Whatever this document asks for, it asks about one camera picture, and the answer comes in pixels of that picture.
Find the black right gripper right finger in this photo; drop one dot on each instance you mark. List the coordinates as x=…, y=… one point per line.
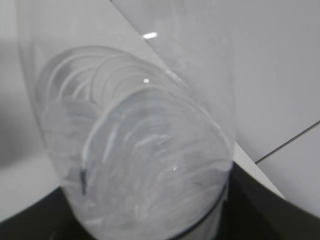
x=247, y=210

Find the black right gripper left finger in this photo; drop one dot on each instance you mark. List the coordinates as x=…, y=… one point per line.
x=50, y=218

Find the clear plastic water bottle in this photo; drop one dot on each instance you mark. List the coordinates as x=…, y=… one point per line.
x=134, y=100

